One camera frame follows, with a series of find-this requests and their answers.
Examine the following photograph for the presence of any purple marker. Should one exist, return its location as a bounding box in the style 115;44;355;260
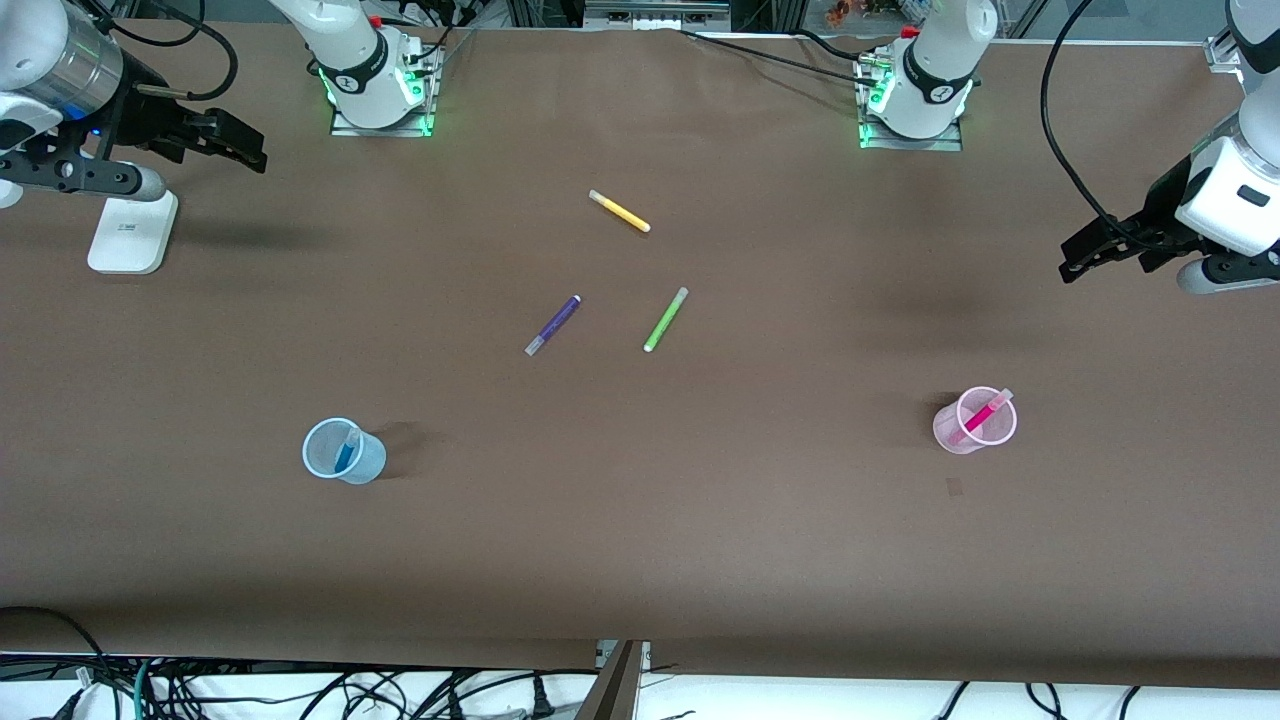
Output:
524;294;583;358

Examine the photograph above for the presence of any black looped floor cable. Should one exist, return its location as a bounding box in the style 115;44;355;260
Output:
0;605;111;720

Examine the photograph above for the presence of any pink marker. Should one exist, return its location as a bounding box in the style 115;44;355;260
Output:
949;388;1015;447

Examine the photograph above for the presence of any aluminium frame rail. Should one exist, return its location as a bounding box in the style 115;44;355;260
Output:
585;0;732;31

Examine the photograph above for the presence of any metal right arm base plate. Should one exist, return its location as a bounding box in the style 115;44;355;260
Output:
330;45;439;139

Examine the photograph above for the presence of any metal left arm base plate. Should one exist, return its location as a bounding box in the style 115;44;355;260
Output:
857;55;965;152

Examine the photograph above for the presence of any black cable on table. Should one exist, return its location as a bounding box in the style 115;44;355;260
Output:
678;28;886;91

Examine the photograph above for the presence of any dark table support beam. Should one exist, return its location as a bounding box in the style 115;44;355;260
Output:
575;640;652;720

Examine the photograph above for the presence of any translucent blue plastic cup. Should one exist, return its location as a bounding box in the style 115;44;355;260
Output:
302;417;388;486

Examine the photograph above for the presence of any green marker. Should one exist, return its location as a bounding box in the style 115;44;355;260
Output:
643;287;690;354

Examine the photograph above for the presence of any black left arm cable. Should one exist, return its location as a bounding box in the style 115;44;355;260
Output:
1039;0;1153;248

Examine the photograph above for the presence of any yellow marker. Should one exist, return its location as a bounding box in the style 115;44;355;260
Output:
588;189;652;234

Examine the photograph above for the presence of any translucent pink plastic cup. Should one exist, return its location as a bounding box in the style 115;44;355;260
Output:
933;386;1019;456

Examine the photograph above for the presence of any white desk lamp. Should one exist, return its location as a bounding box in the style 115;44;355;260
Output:
88;193;179;275

